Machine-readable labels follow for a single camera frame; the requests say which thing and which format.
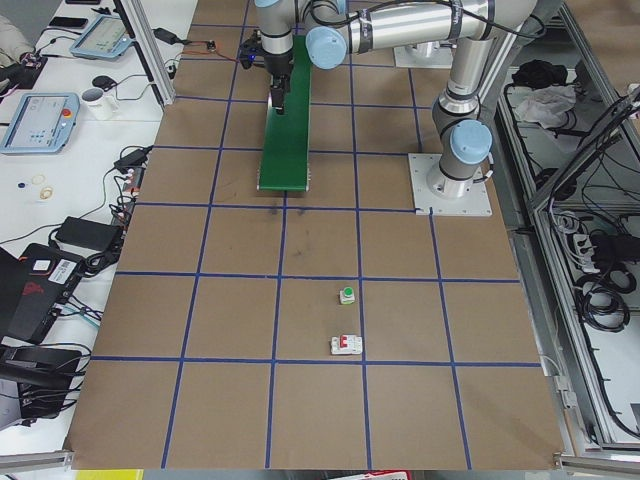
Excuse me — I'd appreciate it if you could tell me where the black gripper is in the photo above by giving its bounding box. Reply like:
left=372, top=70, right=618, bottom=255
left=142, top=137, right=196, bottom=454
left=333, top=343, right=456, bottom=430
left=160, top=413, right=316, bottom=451
left=264, top=50, right=292, bottom=115

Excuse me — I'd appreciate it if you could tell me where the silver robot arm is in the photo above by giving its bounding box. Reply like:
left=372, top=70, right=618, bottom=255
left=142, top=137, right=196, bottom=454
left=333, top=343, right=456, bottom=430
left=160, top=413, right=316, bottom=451
left=239, top=1, right=535, bottom=191

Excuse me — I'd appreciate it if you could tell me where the green conveyor belt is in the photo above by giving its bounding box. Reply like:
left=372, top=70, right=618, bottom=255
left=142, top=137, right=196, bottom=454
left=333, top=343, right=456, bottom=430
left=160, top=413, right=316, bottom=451
left=258, top=35, right=312, bottom=192

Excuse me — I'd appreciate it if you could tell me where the black power adapter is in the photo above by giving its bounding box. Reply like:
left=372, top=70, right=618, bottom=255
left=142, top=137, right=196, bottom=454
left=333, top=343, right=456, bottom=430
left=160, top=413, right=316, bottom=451
left=153, top=27, right=182, bottom=45

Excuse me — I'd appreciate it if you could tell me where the black computer mouse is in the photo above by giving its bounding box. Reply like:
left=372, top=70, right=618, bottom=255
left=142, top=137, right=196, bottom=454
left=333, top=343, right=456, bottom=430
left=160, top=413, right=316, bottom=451
left=92, top=75, right=118, bottom=92

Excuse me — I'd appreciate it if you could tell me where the white mug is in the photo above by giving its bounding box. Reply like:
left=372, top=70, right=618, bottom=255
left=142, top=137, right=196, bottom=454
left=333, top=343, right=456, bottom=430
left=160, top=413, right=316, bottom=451
left=81, top=87, right=119, bottom=121

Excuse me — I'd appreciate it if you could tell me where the blue teach pendant far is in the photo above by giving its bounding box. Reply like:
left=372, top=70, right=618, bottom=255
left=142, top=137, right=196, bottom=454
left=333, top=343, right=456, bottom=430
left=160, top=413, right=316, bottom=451
left=69, top=14, right=132, bottom=60

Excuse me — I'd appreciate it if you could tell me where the blue teach pendant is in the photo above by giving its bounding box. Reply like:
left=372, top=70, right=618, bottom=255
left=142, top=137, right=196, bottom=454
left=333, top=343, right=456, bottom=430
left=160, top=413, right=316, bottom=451
left=69, top=14, right=132, bottom=60
left=1, top=93, right=80, bottom=155

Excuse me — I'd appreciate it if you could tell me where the black smartphone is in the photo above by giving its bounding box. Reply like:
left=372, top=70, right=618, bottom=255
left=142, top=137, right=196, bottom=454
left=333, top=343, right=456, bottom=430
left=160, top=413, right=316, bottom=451
left=49, top=16, right=88, bottom=29

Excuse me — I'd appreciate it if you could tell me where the green push button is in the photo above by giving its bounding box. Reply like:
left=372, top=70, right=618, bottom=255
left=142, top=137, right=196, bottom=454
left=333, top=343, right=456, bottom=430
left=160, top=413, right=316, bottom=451
left=339, top=287, right=356, bottom=305

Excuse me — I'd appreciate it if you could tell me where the large black power brick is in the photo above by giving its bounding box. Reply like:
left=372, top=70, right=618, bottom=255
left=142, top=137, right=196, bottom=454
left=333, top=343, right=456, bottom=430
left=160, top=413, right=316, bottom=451
left=55, top=216, right=123, bottom=252

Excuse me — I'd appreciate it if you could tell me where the blue teach pendant near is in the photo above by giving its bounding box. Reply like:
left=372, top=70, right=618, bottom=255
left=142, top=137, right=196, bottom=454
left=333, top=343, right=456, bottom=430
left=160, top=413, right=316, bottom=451
left=1, top=93, right=80, bottom=155

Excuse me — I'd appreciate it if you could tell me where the white red circuit breaker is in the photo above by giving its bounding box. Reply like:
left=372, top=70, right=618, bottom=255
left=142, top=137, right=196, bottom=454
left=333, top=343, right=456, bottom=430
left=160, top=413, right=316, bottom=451
left=330, top=334, right=363, bottom=356

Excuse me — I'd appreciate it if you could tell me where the black laptop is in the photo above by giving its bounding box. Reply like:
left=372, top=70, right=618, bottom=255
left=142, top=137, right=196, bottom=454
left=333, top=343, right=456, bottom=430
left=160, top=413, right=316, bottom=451
left=1, top=243, right=84, bottom=344

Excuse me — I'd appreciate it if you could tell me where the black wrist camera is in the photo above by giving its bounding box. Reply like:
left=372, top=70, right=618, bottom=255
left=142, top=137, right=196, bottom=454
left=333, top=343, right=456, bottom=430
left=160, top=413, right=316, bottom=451
left=238, top=29, right=264, bottom=70

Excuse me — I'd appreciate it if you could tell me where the red black wire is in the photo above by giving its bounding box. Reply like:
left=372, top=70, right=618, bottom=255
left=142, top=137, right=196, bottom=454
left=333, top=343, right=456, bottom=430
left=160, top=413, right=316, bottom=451
left=180, top=45, right=251, bottom=66

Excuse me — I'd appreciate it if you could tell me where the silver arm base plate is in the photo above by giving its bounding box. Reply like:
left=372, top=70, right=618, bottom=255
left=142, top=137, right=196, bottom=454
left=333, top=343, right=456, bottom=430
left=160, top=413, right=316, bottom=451
left=394, top=42, right=456, bottom=69
left=408, top=153, right=492, bottom=217

